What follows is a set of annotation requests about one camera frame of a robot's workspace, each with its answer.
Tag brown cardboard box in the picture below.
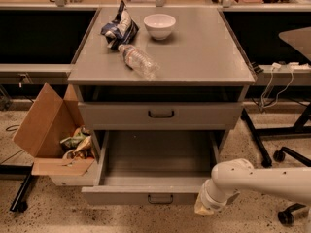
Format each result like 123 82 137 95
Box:
13 83 97 186

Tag grey drawer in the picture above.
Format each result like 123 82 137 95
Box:
78 102 242 130
82 130 219 205

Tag white ceramic bowl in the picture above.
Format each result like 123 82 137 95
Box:
144 14 176 40

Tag black table leg frame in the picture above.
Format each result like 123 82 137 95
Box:
241 104 311 168

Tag snack wrappers in box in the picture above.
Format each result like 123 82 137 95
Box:
59 126 95 160

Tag black left stand leg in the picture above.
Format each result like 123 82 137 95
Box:
0 165 33 213

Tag blue white chip bag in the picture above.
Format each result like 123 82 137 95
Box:
100 0 139 50

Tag clear plastic water bottle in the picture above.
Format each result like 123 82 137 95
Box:
118 45 159 81

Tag grey top drawer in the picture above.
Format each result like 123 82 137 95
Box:
78 102 242 130

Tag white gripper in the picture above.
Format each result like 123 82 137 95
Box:
194 179 240 216

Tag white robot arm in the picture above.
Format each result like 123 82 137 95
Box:
194 158 311 216

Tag grey drawer cabinet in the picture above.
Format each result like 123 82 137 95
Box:
68 7 255 145

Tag black office chair base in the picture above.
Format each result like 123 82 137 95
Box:
272 146 311 226

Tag white power cables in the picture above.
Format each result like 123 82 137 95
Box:
259 61 311 110

